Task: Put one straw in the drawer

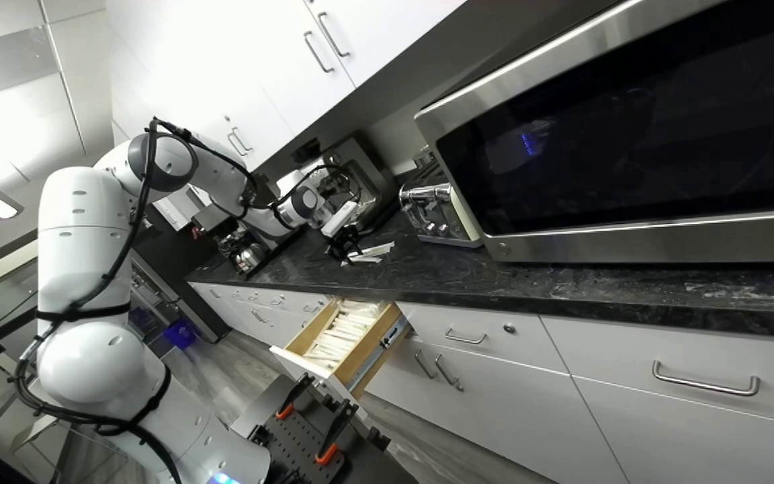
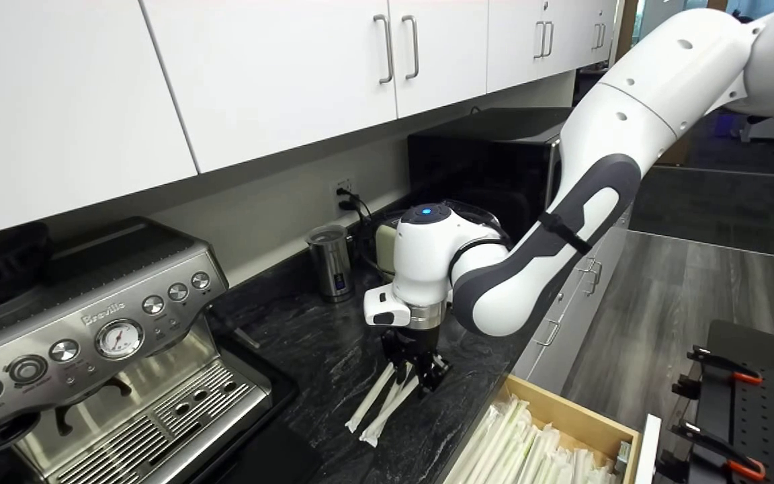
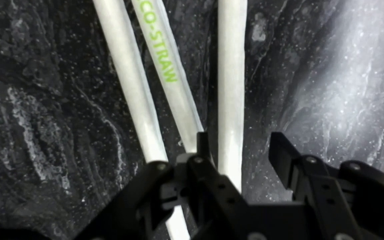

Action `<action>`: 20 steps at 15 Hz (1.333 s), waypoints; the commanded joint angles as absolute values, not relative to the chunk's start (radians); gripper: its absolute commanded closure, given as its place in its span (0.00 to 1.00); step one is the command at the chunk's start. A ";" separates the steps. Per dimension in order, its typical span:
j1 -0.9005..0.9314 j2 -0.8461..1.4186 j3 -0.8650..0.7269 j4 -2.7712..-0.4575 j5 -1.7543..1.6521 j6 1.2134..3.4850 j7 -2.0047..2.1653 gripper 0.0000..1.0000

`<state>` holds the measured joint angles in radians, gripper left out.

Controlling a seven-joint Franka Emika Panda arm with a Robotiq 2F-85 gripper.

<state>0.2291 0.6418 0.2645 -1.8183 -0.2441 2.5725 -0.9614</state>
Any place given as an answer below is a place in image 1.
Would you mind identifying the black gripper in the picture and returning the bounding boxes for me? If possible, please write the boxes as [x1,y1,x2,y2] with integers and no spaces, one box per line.
[329,226,368,267]

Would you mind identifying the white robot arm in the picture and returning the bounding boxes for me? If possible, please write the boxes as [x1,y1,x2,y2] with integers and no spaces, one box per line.
[17,120,360,484]

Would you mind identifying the wrapped straws pile in drawer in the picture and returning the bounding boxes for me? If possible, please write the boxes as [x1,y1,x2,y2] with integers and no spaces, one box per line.
[305,301,384,368]

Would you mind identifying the open wooden drawer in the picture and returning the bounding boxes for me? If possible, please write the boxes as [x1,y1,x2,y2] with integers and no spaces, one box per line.
[268,298,411,398]

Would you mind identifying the stainless steel espresso machine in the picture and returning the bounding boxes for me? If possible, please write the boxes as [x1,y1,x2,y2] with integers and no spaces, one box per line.
[192,204,301,275]

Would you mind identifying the black perforated cart plate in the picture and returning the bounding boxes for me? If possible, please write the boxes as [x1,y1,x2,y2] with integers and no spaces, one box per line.
[245,376,389,484]

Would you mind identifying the white upper cabinets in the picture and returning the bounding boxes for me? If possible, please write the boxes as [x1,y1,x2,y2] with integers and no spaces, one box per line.
[104,0,464,169]

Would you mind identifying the white cabinets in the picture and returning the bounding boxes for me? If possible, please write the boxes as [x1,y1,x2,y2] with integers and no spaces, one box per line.
[104,0,464,169]
[186,280,774,484]

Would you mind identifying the white lower cabinets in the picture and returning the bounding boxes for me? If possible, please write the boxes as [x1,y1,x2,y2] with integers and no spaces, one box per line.
[186,280,774,484]

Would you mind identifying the black stainless microwave oven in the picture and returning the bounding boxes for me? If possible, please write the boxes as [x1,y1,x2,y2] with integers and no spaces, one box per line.
[416,0,774,265]

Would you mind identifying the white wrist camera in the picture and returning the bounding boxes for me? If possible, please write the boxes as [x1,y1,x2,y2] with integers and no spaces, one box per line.
[321,203,358,239]

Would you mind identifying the upper orange-handled clamp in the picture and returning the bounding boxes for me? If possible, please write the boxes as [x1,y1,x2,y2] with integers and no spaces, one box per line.
[274,376,315,422]

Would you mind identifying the orange-handled clamp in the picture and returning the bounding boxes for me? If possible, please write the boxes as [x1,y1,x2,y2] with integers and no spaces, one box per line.
[274,376,315,422]
[315,401,358,469]

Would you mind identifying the lower orange-handled clamp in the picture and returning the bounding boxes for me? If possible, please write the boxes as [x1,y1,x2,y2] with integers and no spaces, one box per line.
[315,401,358,469]

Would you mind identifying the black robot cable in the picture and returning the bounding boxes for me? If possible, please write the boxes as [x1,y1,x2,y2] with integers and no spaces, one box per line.
[0,116,268,484]

